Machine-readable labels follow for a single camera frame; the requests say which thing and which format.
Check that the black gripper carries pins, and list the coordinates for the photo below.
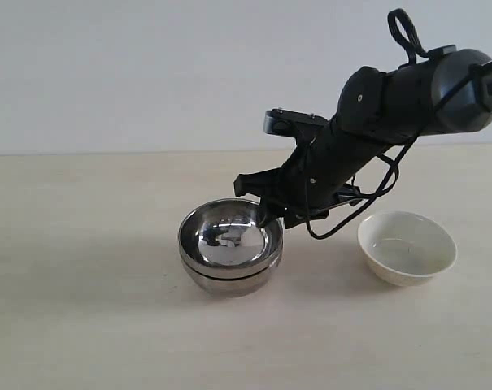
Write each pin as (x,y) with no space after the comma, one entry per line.
(307,183)

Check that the dimpled steel bowl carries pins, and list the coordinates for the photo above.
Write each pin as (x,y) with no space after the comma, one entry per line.
(222,239)

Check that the smooth steel bowl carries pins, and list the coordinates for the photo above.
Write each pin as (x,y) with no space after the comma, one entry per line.
(237,287)

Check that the white ceramic bowl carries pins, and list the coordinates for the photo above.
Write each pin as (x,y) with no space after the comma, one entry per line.
(405,249)

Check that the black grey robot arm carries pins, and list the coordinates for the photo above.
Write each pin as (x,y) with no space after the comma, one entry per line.
(450,93)

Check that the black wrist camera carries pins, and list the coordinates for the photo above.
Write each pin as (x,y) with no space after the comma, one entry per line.
(287,123)

